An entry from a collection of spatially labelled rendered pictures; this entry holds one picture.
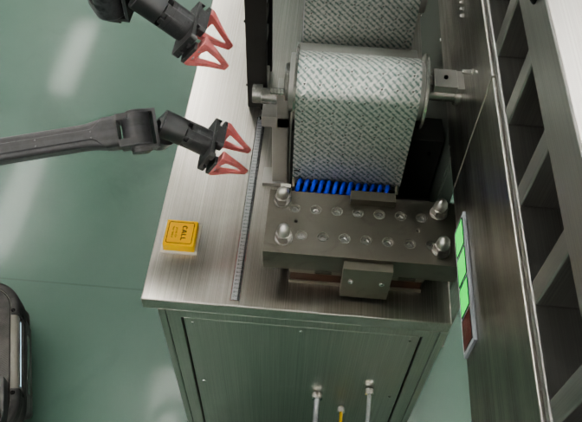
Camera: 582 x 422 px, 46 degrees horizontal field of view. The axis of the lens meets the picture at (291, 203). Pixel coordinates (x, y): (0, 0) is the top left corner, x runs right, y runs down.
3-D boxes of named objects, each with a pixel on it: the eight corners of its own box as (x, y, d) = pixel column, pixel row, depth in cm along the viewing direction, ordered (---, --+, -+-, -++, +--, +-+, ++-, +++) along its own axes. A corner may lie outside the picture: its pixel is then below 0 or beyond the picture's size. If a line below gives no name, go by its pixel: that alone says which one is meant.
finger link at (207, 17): (216, 74, 132) (176, 47, 127) (222, 49, 136) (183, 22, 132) (238, 54, 128) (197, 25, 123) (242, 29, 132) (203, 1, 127)
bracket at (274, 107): (262, 170, 168) (261, 75, 144) (288, 172, 168) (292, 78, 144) (260, 185, 165) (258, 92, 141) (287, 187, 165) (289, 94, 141)
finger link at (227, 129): (239, 176, 150) (201, 159, 146) (243, 152, 154) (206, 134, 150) (255, 160, 145) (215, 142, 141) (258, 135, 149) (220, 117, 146)
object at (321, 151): (292, 178, 151) (294, 120, 137) (399, 186, 151) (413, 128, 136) (292, 180, 151) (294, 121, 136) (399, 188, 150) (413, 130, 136)
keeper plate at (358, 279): (339, 288, 148) (343, 260, 139) (385, 291, 147) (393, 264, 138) (339, 298, 146) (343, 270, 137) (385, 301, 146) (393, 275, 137)
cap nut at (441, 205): (429, 205, 146) (433, 192, 143) (446, 206, 146) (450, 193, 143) (430, 219, 144) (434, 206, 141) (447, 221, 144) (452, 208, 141)
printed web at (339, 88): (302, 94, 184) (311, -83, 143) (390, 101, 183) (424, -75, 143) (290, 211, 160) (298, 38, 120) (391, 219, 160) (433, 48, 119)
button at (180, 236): (169, 224, 158) (167, 218, 156) (199, 227, 157) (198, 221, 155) (163, 250, 153) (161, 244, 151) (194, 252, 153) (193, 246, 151)
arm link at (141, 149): (134, 152, 135) (126, 109, 136) (120, 163, 145) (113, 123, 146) (191, 146, 141) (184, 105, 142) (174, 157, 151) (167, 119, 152)
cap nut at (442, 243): (431, 243, 141) (436, 230, 137) (449, 243, 141) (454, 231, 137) (432, 257, 138) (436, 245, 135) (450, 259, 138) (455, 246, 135)
